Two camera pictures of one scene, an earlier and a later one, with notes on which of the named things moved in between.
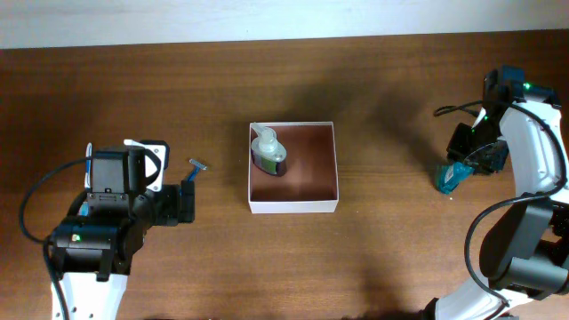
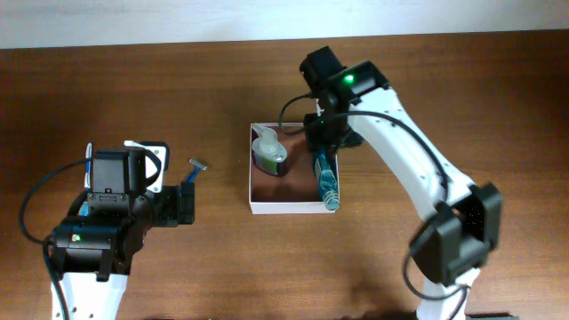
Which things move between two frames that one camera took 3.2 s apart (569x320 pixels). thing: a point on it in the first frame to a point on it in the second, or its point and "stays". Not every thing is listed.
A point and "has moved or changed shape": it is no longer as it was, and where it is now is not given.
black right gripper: [456, 150] to [314, 135]
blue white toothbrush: [88, 165] stays
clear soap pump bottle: [268, 153] stays
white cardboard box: [310, 184] stays
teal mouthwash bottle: [450, 175] has moved or changed shape
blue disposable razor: [197, 166] stays
